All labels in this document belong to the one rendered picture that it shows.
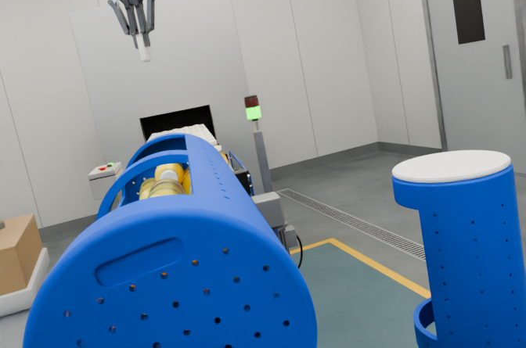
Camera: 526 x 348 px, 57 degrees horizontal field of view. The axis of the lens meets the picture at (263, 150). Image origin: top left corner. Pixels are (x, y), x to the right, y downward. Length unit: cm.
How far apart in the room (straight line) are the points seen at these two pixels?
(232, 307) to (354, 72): 626
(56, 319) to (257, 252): 19
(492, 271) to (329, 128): 538
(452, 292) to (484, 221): 19
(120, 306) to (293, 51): 592
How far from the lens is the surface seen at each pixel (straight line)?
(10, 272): 114
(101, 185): 191
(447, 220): 119
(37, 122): 583
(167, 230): 46
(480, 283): 125
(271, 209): 192
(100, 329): 50
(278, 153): 623
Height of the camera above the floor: 134
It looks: 9 degrees down
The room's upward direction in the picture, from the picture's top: 11 degrees counter-clockwise
